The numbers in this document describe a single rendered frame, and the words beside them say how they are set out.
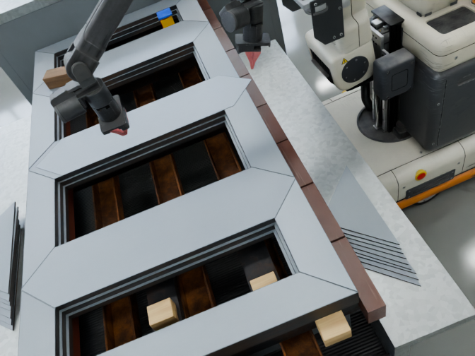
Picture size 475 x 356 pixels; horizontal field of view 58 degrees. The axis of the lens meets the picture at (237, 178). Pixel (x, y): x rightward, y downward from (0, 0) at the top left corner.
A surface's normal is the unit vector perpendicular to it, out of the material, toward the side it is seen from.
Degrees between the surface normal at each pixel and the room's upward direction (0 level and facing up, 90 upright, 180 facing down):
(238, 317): 0
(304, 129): 0
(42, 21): 90
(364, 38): 90
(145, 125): 0
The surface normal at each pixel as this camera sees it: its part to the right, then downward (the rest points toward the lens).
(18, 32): 0.29, 0.69
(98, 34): 0.44, 0.35
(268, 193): -0.25, -0.62
